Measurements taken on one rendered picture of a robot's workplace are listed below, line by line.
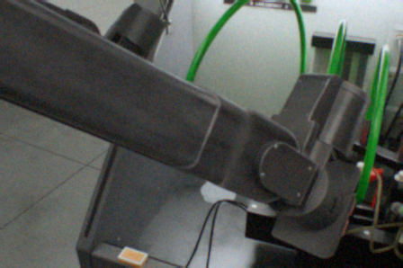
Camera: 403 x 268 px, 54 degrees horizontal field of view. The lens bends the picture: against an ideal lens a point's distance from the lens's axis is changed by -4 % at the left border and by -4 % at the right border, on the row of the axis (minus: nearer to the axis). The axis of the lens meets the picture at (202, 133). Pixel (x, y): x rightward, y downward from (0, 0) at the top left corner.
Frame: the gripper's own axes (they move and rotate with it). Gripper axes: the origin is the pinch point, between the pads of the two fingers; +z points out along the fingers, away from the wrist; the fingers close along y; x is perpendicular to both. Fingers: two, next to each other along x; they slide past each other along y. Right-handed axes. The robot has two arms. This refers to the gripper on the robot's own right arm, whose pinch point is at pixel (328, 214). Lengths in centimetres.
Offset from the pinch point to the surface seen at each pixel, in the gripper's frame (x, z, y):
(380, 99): 0.5, 8.7, 19.8
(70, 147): 215, 161, -13
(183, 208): 45, 45, -10
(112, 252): 38.7, 15.4, -22.1
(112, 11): 264, 181, 107
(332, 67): 8.6, 6.0, 21.8
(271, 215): 17.0, 31.5, -2.5
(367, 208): 0.2, 39.1, 6.9
